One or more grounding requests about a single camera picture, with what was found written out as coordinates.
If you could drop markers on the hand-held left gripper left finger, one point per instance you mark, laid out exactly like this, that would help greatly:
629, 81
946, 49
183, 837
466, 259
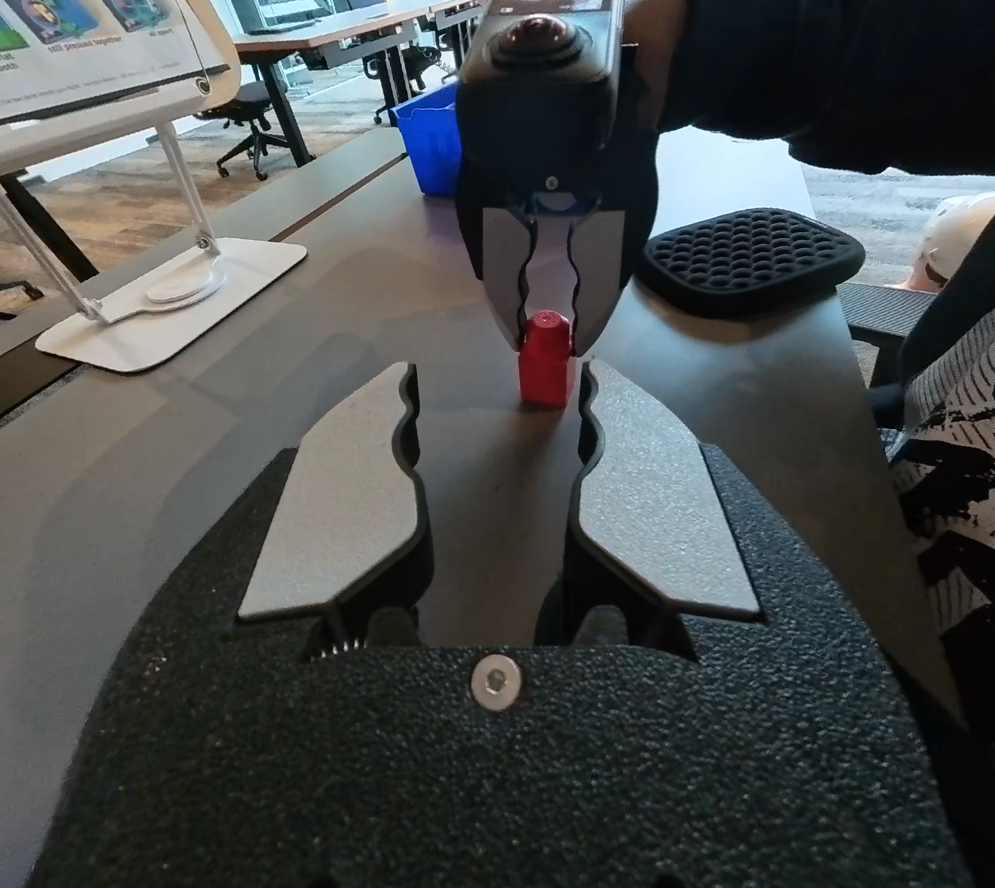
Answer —
327, 515

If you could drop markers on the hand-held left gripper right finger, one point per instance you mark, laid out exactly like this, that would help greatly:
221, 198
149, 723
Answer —
661, 515

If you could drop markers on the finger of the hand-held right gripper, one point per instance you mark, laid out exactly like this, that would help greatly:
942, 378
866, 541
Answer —
504, 259
603, 259

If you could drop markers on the red mega block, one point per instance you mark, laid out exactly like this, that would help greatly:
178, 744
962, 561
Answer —
544, 368

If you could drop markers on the blue plastic bin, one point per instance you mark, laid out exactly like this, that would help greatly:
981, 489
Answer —
428, 142

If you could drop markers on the black perforated rubber pad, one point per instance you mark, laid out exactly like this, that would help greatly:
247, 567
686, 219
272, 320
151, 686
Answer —
747, 259

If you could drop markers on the long dark table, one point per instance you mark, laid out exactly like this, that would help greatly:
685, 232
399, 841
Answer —
342, 30

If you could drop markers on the grey mesh chair seat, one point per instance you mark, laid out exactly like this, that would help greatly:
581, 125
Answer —
879, 316

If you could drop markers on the person's printed top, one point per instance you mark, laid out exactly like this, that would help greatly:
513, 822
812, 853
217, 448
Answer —
949, 469

